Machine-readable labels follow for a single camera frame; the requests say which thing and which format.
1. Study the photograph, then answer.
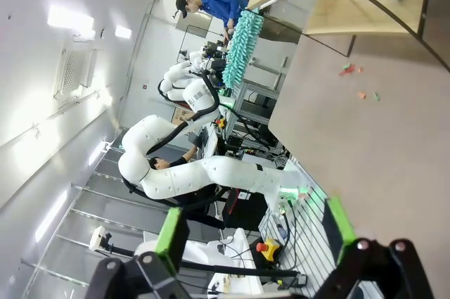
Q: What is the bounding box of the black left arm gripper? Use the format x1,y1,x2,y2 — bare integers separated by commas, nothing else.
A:
202,61,226,86

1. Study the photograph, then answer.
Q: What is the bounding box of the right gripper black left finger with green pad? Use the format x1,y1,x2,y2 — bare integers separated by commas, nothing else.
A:
87,206,198,299

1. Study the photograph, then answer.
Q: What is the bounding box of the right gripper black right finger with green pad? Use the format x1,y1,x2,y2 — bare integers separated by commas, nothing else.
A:
312,196,437,299

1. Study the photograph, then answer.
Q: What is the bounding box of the teal microfibre duster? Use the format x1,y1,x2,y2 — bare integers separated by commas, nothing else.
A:
222,9,265,88

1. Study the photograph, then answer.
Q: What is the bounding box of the cardboard box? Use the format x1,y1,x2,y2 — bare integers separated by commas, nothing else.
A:
173,106,195,125

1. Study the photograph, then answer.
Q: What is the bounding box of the person in blue shirt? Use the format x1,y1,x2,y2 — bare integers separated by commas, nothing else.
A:
174,0,249,39

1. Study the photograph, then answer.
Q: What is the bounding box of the seated person in black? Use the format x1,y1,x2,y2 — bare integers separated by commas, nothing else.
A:
146,145,228,231

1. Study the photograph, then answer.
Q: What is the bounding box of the black controller box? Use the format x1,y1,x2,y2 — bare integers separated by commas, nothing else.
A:
224,188,270,231

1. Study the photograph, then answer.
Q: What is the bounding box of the yellow emergency stop button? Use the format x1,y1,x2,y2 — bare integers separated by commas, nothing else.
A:
255,238,284,262

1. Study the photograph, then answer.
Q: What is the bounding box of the small ceiling light panel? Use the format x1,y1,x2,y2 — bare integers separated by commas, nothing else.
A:
113,24,133,40

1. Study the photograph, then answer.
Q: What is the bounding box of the ceiling air vent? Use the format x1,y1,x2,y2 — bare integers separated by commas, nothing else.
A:
52,45,96,102

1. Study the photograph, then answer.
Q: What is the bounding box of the large ceiling light panel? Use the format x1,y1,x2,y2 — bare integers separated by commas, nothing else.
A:
46,5,95,39

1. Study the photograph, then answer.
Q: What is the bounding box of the thick black cable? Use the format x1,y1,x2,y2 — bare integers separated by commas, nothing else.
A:
101,242,307,279

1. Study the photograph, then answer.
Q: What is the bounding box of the aluminium frame workbench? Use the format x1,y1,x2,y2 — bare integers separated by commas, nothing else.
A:
224,55,293,152

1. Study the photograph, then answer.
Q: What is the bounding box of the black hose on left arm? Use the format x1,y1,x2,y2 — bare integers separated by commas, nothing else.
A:
146,70,221,156

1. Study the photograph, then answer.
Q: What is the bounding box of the white camera on black pole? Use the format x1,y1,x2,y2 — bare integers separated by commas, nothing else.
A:
89,226,136,256

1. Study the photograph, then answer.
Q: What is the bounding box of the slotted aluminium base plate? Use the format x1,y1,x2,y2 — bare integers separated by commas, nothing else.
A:
258,158,340,296

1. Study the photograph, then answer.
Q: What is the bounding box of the thin black base cable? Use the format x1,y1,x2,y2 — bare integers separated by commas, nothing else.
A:
281,200,303,272

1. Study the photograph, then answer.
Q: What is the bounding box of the wooden shelf, black metal frame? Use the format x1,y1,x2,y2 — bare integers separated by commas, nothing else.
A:
245,0,450,75

